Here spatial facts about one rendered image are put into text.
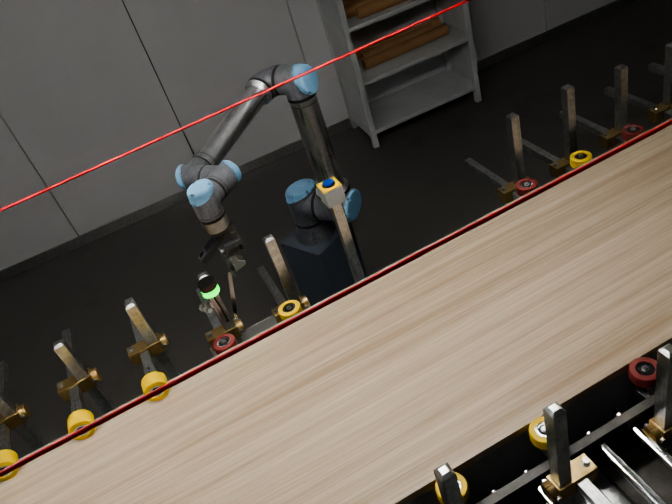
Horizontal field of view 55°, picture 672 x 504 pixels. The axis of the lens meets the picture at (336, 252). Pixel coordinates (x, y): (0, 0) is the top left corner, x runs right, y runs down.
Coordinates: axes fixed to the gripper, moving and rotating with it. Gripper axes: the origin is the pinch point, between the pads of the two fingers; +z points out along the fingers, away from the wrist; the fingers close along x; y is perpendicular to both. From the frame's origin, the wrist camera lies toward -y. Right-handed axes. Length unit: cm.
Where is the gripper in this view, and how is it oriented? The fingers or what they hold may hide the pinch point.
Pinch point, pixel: (233, 273)
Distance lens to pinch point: 234.7
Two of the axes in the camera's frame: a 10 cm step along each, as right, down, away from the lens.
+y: 8.7, -4.6, 1.8
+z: 2.7, 7.5, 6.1
